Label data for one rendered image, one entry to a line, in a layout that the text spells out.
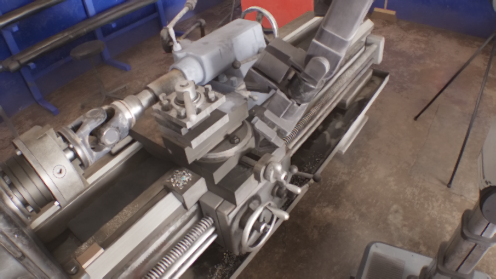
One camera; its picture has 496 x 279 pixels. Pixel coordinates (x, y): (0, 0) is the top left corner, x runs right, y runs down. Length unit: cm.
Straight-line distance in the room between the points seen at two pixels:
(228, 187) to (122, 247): 39
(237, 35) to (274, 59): 80
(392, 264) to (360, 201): 65
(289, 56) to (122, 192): 101
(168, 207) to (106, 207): 34
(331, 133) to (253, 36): 84
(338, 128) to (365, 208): 53
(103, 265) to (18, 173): 37
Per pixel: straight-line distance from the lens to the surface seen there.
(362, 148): 256
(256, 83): 66
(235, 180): 111
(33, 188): 101
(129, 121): 113
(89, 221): 139
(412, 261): 172
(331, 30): 54
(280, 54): 60
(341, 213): 212
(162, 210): 114
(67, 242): 139
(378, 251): 170
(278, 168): 107
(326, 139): 197
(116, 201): 140
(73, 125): 111
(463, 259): 124
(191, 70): 126
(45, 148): 99
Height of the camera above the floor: 169
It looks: 40 degrees down
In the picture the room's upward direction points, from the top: 7 degrees counter-clockwise
